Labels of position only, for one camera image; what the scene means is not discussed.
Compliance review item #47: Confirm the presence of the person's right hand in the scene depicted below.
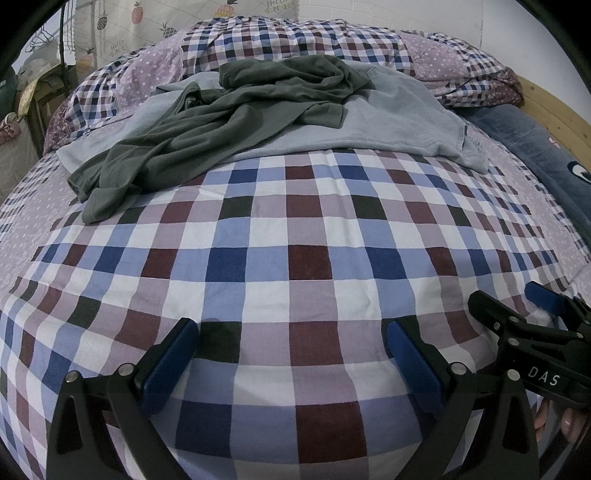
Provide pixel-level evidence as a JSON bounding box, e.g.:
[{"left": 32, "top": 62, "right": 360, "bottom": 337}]
[{"left": 532, "top": 397, "right": 590, "bottom": 445}]

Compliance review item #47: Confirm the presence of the wooden bed frame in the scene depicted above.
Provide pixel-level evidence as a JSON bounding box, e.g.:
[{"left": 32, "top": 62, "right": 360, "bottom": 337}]
[{"left": 518, "top": 76, "right": 591, "bottom": 168}]

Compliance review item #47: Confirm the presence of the checkered folded quilt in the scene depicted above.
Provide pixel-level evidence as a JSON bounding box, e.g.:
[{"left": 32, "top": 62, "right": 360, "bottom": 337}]
[{"left": 43, "top": 16, "right": 524, "bottom": 153}]

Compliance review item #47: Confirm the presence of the pineapple print curtain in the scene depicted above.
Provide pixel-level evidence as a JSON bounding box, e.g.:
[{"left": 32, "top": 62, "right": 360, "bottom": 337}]
[{"left": 73, "top": 0, "right": 297, "bottom": 80}]

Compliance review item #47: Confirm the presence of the checkered bed sheet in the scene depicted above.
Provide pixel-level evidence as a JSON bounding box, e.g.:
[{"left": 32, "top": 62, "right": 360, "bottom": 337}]
[{"left": 1, "top": 130, "right": 590, "bottom": 479}]

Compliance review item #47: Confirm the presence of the light grey-blue shirt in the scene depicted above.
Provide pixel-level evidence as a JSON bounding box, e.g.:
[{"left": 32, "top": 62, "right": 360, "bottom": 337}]
[{"left": 57, "top": 61, "right": 489, "bottom": 173}]

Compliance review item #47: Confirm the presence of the blue denim pillow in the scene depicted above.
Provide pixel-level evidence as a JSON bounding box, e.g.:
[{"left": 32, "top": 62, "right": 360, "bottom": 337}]
[{"left": 457, "top": 104, "right": 591, "bottom": 243}]

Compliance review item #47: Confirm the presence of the dark green shirt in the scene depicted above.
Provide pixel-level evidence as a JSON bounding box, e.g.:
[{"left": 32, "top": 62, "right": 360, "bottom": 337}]
[{"left": 68, "top": 55, "right": 372, "bottom": 224}]

